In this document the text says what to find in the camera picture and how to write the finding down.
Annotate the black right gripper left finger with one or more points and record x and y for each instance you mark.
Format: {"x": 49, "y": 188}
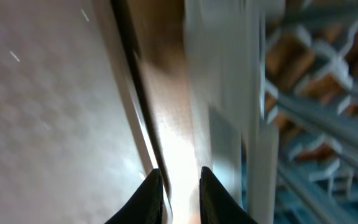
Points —
{"x": 146, "y": 204}

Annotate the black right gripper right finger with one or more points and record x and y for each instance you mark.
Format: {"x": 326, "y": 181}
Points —
{"x": 216, "y": 204}

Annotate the brown serving tray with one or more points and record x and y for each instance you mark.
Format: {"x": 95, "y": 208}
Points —
{"x": 67, "y": 154}

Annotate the grey dishwasher rack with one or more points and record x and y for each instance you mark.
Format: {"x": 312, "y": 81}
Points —
{"x": 274, "y": 95}

